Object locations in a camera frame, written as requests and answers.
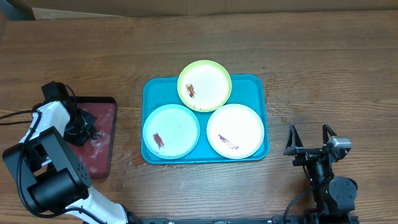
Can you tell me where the yellow-green plate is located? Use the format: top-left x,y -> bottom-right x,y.
177,60 -> 232,112

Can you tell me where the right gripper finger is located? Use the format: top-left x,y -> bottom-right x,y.
322,123 -> 336,144
283,124 -> 303,156

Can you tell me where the green scrubbing sponge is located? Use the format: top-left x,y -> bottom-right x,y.
90,133 -> 103,141

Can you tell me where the light blue plate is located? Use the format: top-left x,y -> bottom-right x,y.
142,104 -> 200,160

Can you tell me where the white plate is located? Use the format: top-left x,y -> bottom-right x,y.
206,104 -> 265,160

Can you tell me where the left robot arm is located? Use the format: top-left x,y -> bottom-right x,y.
2,97 -> 134,223

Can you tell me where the black tray with red water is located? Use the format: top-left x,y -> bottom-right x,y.
46,95 -> 118,179

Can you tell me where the blue plastic tray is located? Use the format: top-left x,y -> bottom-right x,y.
141,74 -> 270,164

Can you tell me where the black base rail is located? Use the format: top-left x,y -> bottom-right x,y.
134,215 -> 359,224

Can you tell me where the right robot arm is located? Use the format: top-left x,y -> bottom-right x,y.
282,124 -> 359,223

